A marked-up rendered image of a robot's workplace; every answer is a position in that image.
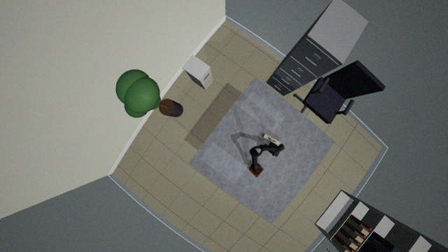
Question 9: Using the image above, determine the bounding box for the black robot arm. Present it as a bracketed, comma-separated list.
[250, 142, 285, 175]

